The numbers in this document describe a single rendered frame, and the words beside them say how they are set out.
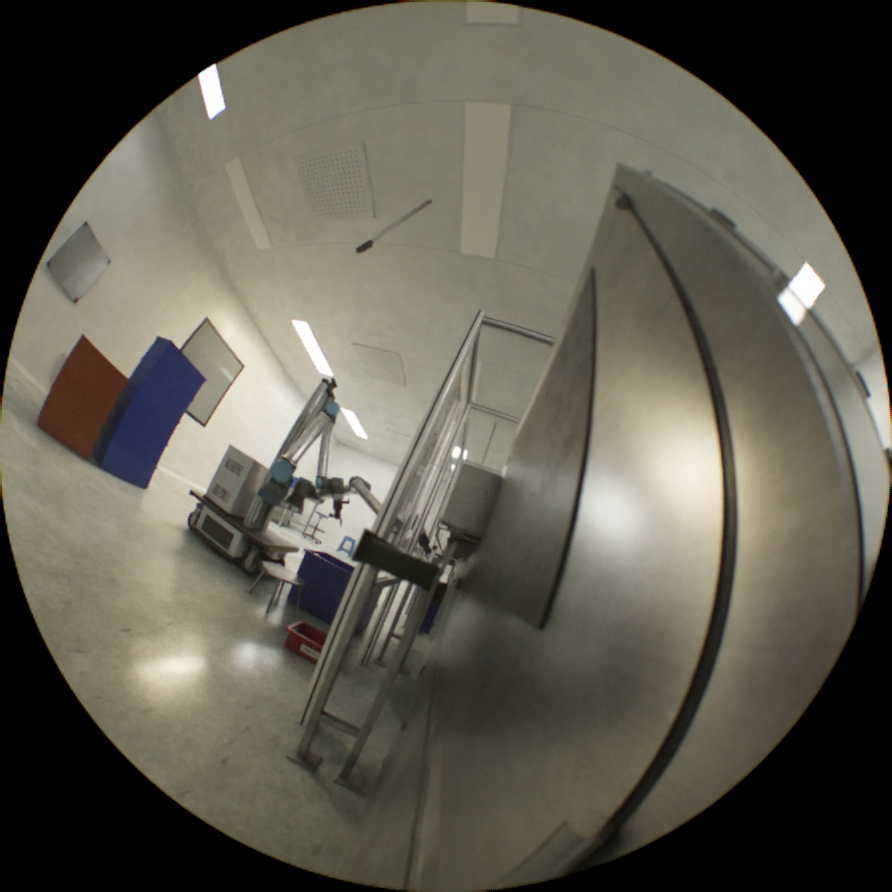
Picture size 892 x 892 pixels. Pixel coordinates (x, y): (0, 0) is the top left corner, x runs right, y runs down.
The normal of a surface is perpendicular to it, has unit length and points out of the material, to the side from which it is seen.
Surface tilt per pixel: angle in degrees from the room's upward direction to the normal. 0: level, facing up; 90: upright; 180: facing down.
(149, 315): 90
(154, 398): 90
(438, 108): 180
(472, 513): 90
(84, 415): 90
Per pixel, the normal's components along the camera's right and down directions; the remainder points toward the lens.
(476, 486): 0.00, -0.41
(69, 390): 0.94, 0.30
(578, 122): -0.35, 0.85
